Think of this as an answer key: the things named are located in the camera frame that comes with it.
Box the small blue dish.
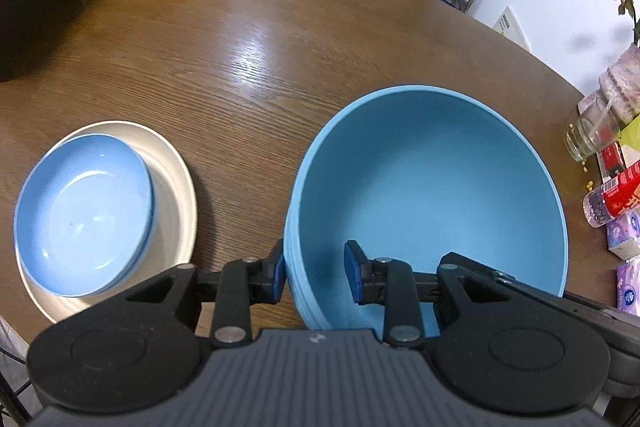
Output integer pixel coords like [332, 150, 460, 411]
[13, 133, 156, 298]

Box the green snack bag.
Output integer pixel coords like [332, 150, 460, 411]
[620, 115, 640, 152]

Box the large purple tissue pack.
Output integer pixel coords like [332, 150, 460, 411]
[616, 256, 640, 317]

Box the blue bowl front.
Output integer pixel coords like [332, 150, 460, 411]
[284, 84, 568, 331]

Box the white paper sign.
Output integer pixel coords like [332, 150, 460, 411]
[492, 5, 532, 52]

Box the pink vase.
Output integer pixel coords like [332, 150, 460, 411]
[599, 44, 640, 126]

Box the cream plate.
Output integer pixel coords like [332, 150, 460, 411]
[18, 120, 198, 323]

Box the drinking glass with straw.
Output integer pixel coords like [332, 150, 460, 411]
[564, 98, 620, 161]

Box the small purple tissue pack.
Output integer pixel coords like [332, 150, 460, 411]
[605, 209, 640, 261]

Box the red label water bottle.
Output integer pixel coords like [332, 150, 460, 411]
[582, 162, 640, 228]

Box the red flat box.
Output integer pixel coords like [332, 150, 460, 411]
[597, 141, 626, 182]

